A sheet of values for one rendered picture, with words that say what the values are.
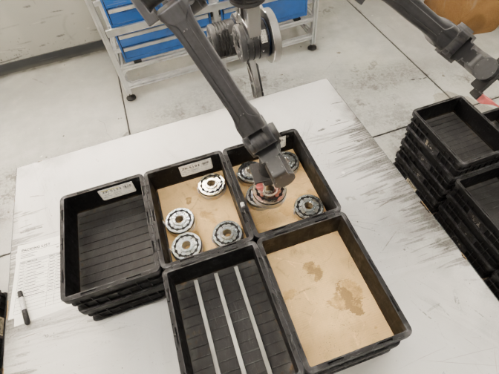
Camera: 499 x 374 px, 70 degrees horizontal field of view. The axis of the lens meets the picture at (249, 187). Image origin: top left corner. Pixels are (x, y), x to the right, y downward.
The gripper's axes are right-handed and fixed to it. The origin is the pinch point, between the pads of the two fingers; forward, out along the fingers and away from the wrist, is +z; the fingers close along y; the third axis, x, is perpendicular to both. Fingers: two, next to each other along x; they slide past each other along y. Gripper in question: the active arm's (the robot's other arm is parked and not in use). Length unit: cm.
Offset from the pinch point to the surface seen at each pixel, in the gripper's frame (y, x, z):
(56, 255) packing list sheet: -82, 15, 37
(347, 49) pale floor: 127, 191, 114
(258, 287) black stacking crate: -9.7, -22.2, 21.2
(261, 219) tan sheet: -2.4, 1.3, 22.2
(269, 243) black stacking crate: -3.0, -11.5, 14.8
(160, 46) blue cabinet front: -32, 195, 79
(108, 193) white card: -54, 25, 18
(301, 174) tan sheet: 17.2, 16.0, 22.7
